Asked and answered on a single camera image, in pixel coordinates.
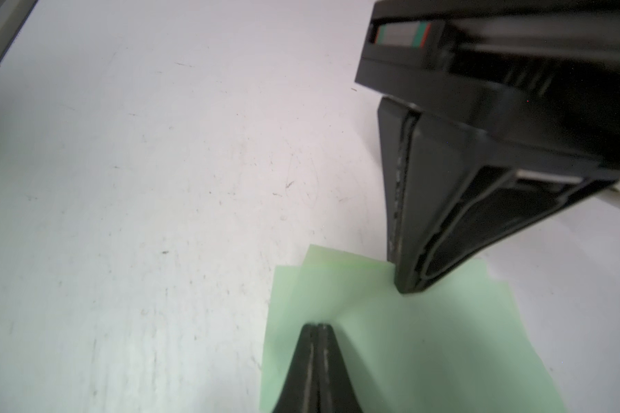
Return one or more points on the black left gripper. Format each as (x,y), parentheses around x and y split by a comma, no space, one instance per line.
(535,73)

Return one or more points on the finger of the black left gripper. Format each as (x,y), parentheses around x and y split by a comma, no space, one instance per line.
(398,133)

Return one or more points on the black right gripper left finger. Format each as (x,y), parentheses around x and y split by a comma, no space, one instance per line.
(300,389)

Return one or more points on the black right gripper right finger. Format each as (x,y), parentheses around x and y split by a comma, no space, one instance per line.
(335,390)

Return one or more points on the green paper sheet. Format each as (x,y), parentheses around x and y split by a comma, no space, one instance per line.
(460,346)

